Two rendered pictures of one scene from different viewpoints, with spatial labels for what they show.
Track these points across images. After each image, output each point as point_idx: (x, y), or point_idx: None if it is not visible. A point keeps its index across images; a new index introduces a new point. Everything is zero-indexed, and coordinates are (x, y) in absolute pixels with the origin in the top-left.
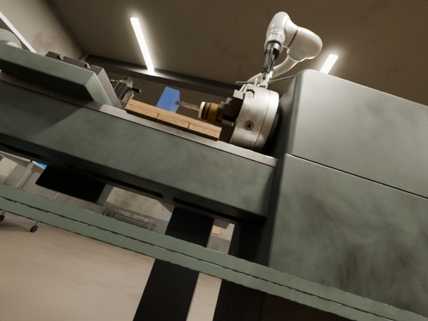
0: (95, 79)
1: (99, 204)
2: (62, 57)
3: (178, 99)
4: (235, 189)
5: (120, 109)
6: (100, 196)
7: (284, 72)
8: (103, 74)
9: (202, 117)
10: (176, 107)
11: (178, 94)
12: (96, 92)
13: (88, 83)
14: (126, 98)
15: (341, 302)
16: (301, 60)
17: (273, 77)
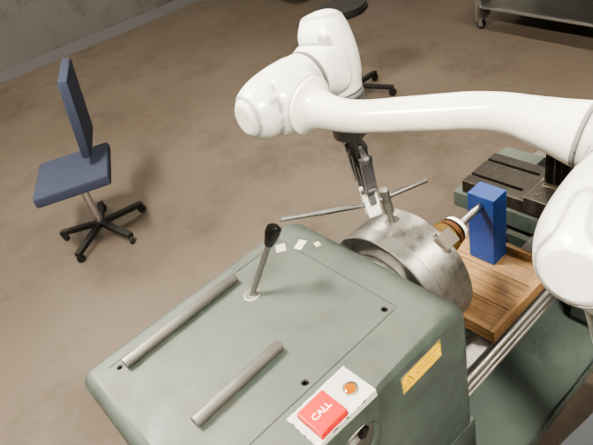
0: (458, 195)
1: (580, 319)
2: (490, 159)
3: (479, 201)
4: None
5: (518, 202)
6: (571, 309)
7: (358, 132)
8: (465, 184)
9: None
10: (484, 213)
11: (469, 197)
12: (467, 204)
13: (454, 201)
14: (553, 171)
15: None
16: (296, 133)
17: (399, 131)
